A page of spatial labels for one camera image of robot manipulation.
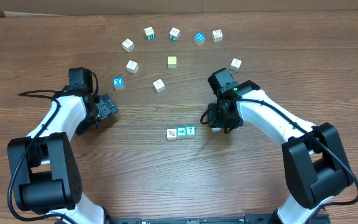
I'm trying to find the wooden block blue side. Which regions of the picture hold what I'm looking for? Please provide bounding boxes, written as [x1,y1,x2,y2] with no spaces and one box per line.
[211,128,222,133]

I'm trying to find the green 7 wooden block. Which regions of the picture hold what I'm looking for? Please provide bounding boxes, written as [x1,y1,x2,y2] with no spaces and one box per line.
[185,126,196,138]

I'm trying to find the green 4 wooden block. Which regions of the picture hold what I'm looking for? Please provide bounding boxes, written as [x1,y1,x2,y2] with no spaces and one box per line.
[177,127,186,139]

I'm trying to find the leaf drawing wooden block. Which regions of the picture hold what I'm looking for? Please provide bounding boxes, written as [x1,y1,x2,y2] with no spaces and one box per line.
[167,128,177,141]

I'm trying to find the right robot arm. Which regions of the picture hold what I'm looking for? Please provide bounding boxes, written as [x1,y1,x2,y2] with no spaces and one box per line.
[200,68,356,223]

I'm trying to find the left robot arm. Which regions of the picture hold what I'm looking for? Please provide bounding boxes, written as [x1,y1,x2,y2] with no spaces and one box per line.
[7,67,118,223]

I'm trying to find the blue X wooden block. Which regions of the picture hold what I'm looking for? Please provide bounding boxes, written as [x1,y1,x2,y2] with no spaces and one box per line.
[113,77,124,90]

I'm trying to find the wooden block left middle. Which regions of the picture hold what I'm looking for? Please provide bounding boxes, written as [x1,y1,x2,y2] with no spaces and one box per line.
[126,60,139,73]

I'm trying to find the wooden block far right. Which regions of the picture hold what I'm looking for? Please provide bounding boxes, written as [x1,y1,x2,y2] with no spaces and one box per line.
[229,58,242,72]

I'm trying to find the wooden block red drawing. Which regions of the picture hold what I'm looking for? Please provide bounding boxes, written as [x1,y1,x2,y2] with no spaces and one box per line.
[152,79,165,93]

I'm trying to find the plain wooden block far left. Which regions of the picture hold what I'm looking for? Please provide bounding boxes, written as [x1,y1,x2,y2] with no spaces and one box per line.
[122,39,134,52]

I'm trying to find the yellow top wooden block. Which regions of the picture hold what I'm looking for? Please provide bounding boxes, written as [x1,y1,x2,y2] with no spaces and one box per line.
[167,56,177,69]

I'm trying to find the wooden block drawing top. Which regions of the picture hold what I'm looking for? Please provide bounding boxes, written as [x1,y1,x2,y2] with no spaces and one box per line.
[212,29,223,43]

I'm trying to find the blue top wooden block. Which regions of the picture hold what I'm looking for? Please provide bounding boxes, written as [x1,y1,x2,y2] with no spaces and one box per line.
[194,32,206,47]

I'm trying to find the wooden block teal letter side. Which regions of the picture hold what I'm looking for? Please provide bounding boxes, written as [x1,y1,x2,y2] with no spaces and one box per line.
[169,27,180,41]

